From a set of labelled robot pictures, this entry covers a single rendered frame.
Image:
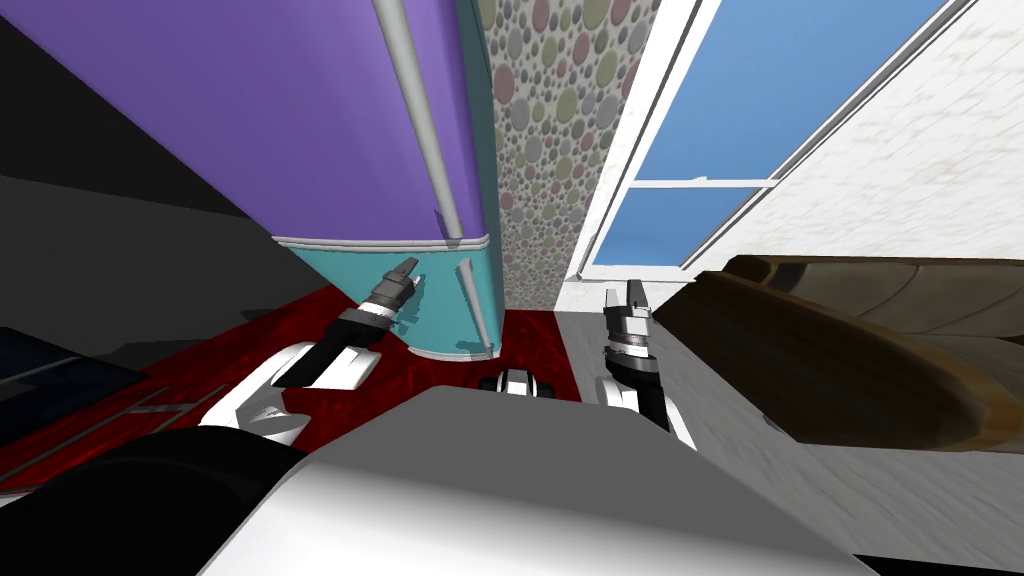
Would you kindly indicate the teal fridge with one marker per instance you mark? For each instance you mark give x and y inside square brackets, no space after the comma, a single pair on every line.
[485,120]

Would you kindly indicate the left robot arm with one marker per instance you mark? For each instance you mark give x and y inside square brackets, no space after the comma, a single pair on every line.
[120,504]

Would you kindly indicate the white framed window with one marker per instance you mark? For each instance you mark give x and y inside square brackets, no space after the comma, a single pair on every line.
[760,80]

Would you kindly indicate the teal fridge drawer front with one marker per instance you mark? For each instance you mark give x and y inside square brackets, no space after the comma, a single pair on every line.
[440,300]

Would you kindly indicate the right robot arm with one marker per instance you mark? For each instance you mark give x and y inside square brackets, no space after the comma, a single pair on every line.
[640,384]

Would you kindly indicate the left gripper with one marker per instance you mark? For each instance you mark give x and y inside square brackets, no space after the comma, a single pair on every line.
[395,286]

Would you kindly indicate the brown sofa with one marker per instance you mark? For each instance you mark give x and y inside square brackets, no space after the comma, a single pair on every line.
[840,368]

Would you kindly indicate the purple fridge door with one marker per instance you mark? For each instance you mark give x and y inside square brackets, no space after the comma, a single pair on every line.
[264,112]

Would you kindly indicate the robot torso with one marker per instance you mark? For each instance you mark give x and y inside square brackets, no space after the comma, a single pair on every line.
[512,480]

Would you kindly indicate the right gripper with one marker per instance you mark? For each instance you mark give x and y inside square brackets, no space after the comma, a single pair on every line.
[628,326]

